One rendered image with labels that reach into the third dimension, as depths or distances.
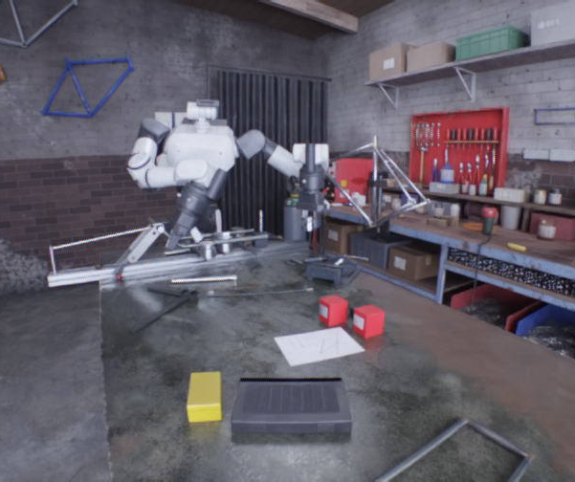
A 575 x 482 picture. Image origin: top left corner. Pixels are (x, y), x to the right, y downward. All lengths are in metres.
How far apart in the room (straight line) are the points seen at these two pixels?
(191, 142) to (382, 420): 1.17
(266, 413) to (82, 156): 3.51
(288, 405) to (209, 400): 0.11
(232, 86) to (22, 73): 2.02
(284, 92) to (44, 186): 2.63
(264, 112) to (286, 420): 3.52
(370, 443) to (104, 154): 3.60
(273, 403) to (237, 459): 0.09
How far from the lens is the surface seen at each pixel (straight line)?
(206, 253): 1.11
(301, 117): 4.05
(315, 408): 0.50
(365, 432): 0.51
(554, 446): 0.58
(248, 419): 0.49
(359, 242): 2.71
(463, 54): 2.74
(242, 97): 3.75
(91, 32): 4.03
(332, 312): 0.75
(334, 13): 3.93
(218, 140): 1.41
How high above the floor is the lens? 1.23
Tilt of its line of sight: 13 degrees down
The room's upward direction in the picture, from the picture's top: straight up
